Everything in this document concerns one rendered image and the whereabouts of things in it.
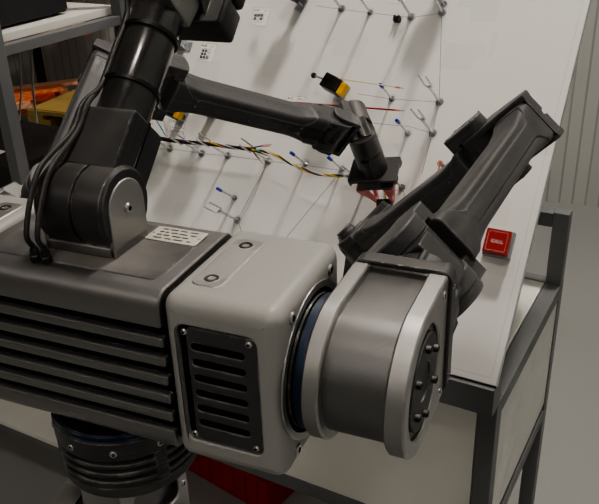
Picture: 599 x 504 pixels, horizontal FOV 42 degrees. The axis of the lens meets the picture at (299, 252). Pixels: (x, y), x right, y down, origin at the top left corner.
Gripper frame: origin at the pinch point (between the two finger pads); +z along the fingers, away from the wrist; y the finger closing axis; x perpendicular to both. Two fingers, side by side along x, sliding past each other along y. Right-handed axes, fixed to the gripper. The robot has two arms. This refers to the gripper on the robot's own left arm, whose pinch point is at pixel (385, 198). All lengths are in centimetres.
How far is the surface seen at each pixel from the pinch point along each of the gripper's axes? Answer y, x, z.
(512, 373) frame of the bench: -23.9, 20.5, 35.3
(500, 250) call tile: -23.7, 8.1, 7.3
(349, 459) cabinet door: 14, 38, 51
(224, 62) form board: 47, -39, -9
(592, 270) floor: -27, -129, 206
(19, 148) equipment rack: 92, -7, -15
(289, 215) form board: 25.3, -1.9, 7.3
